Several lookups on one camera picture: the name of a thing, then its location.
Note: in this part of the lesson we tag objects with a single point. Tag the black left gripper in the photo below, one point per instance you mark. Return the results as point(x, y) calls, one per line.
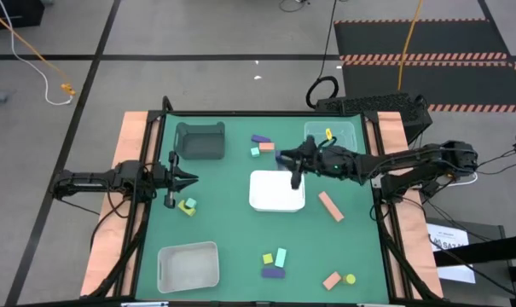
point(171, 179)

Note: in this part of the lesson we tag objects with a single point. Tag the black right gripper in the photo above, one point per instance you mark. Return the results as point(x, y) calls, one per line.
point(321, 161)

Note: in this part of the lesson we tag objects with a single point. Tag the purple rectangular block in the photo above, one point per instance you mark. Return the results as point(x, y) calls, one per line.
point(273, 273)
point(261, 138)
point(278, 157)

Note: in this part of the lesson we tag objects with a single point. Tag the teal cube block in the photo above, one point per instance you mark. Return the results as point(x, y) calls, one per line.
point(191, 203)
point(255, 152)

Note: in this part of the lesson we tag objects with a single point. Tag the short orange block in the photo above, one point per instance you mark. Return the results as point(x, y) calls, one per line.
point(266, 147)
point(331, 281)

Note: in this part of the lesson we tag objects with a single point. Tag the yellow rectangular block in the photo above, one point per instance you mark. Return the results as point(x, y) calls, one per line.
point(183, 208)

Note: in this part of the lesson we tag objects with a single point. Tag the long orange block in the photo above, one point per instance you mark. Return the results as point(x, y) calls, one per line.
point(330, 206)

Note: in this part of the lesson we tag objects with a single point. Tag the yellow cylinder block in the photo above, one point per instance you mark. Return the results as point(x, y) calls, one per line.
point(349, 279)

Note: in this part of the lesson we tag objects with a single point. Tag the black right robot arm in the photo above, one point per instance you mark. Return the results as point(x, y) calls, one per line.
point(411, 160)

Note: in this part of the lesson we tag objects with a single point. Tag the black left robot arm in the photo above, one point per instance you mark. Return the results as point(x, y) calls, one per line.
point(91, 177)

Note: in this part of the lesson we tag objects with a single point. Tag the dark grey plastic bin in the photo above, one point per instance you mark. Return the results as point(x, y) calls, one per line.
point(200, 143)

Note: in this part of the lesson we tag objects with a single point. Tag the white plastic bin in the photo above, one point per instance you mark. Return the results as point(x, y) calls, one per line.
point(270, 192)

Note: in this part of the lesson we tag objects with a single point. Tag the clear plastic bin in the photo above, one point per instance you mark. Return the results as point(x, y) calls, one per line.
point(343, 130)

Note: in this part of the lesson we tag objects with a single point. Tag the green table mat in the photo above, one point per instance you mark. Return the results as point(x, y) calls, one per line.
point(232, 230)

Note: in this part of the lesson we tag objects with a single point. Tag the light grey plastic bin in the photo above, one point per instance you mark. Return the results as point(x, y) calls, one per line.
point(187, 268)

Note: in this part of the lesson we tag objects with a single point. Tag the long teal block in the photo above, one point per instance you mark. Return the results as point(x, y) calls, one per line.
point(280, 257)

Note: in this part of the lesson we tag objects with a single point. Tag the small yellow cube block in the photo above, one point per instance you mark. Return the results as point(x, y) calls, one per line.
point(268, 258)

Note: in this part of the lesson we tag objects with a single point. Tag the black mat with striped edge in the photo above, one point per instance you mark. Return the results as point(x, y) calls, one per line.
point(411, 38)
point(453, 83)

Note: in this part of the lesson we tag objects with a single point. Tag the white paper sheet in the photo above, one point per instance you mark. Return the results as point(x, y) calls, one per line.
point(449, 239)

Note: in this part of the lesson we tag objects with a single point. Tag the grey side table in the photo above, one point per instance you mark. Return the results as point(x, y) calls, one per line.
point(492, 281)

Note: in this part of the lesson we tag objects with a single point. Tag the black cabinet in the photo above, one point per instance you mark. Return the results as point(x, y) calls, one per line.
point(10, 13)

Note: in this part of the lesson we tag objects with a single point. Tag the black table frame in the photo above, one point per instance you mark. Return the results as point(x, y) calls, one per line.
point(266, 113)

